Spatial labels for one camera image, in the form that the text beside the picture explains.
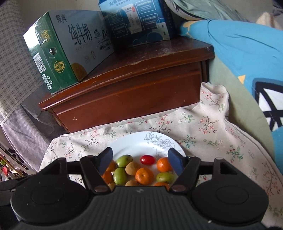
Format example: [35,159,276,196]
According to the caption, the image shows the orange mandarin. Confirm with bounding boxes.
[154,182,170,190]
[156,157,172,173]
[106,160,118,173]
[102,171,114,185]
[135,167,154,185]

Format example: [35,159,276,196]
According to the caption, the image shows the green jujube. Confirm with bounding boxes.
[116,155,133,168]
[156,172,175,184]
[113,168,127,185]

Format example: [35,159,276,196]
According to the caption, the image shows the brown longan fruit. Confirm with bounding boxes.
[125,162,141,176]
[125,179,140,186]
[108,182,116,191]

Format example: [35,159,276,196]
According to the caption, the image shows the red cherry tomato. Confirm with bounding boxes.
[140,155,155,165]

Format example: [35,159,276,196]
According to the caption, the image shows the floral tablecloth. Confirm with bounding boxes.
[41,83,282,227]

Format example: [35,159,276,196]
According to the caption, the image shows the white floral plate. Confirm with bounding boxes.
[105,131,187,187]

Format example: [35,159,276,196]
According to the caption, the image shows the dark wooden cabinet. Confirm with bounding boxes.
[39,37,214,133]

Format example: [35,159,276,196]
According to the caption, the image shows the green milk carton box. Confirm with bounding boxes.
[24,10,114,94]

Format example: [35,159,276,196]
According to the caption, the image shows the blue shark plush pillow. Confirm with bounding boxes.
[179,20,282,170]

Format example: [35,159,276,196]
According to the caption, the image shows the blue milk carton box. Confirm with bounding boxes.
[98,0,176,50]

